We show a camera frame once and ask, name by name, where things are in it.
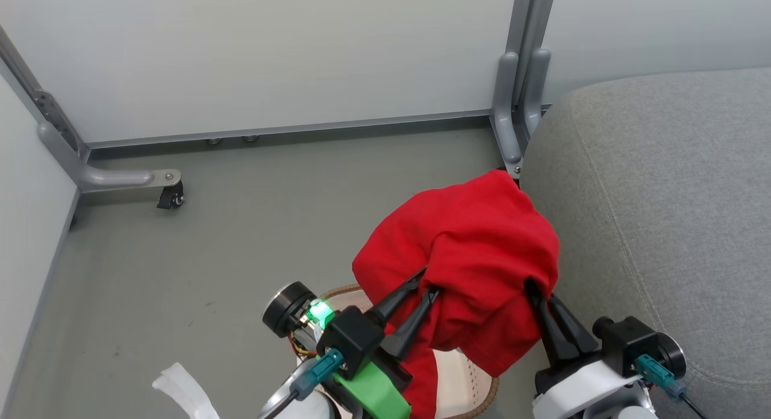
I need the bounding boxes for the white perforated laundry basket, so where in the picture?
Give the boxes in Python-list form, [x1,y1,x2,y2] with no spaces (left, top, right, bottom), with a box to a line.
[322,284,499,419]

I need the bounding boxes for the grey fabric sofa seat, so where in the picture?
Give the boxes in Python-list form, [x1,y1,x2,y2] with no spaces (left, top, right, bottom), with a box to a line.
[519,67,771,419]

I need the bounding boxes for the black cable with teal plug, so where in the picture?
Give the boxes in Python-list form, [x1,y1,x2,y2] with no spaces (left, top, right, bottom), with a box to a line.
[259,349,345,419]
[634,354,711,419]

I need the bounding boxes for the grey partition bottom rail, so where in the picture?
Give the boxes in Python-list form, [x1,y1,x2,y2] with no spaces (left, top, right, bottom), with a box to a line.
[87,109,495,150]

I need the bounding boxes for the black caster wheel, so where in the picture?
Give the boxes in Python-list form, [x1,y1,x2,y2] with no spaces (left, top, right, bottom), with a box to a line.
[157,181,185,210]

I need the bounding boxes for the grey metal partition post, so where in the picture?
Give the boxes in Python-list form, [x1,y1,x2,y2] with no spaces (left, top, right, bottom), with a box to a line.
[0,25,91,161]
[506,0,558,107]

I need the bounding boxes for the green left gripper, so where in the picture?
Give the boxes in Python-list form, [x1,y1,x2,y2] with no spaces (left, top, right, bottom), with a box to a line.
[331,267,442,419]

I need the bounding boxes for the red clothing item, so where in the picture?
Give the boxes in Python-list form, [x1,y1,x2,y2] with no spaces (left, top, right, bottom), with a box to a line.
[352,169,561,419]

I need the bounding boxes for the grey metal partition foot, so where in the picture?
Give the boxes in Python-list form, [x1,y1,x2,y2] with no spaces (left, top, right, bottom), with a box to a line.
[37,121,183,194]
[490,49,552,179]

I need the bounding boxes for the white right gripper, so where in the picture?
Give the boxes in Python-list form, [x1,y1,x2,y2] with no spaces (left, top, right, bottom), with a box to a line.
[525,279,645,419]

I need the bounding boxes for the white fabric strap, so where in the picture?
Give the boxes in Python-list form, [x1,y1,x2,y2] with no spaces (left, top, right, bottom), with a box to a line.
[152,362,220,419]

